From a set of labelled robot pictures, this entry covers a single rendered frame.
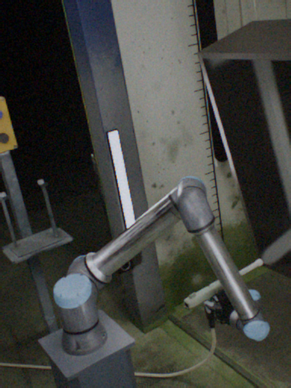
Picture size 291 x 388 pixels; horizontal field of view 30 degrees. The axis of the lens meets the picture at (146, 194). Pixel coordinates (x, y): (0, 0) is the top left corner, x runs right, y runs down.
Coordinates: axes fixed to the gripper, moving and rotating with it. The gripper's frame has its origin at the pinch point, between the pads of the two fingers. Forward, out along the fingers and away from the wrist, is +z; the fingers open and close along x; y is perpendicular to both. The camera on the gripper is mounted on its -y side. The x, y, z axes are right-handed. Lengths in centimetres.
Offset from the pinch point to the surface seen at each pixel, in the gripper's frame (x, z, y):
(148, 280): 4, 61, 15
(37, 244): -51, 67, -33
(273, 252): 54, 8, 4
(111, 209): -3, 70, -32
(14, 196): -50, 82, -57
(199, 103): 60, 55, -75
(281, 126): 67, 3, -65
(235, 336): 26, 17, 47
